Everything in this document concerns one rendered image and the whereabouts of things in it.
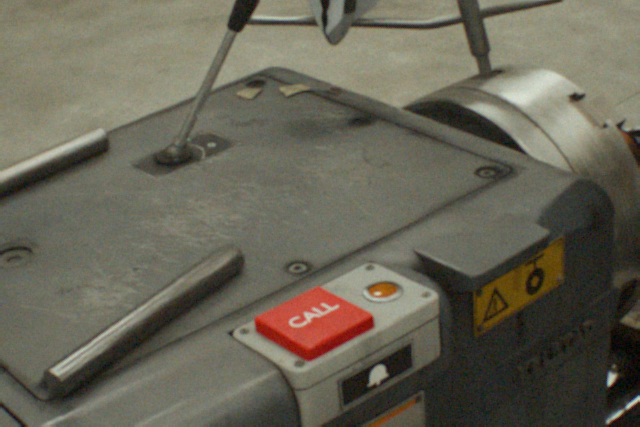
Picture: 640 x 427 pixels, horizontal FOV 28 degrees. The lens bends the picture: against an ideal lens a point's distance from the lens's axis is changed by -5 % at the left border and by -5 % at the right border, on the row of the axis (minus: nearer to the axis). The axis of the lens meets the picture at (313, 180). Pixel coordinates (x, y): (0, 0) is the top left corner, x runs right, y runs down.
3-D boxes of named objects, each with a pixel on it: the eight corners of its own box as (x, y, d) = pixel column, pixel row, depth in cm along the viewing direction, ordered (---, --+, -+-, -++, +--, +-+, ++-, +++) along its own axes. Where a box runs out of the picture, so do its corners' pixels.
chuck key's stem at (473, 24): (503, 97, 138) (476, -8, 136) (503, 102, 136) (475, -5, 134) (483, 101, 139) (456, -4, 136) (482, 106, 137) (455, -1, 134)
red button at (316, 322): (310, 373, 88) (307, 348, 87) (255, 340, 93) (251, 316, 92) (377, 337, 92) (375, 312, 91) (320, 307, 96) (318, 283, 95)
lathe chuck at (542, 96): (625, 382, 129) (568, 86, 122) (426, 348, 154) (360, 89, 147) (674, 344, 134) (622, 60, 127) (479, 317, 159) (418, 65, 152)
